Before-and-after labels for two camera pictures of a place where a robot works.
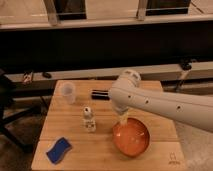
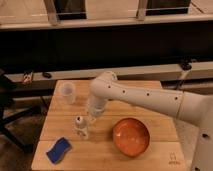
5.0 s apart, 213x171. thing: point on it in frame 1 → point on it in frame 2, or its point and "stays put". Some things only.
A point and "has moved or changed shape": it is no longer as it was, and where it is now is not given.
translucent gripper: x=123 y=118 → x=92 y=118
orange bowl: x=132 y=137 stays put
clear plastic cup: x=68 y=92 stays put
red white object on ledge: x=27 y=78 stays put
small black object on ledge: x=46 y=75 stays put
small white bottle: x=88 y=122 has moved or changed shape
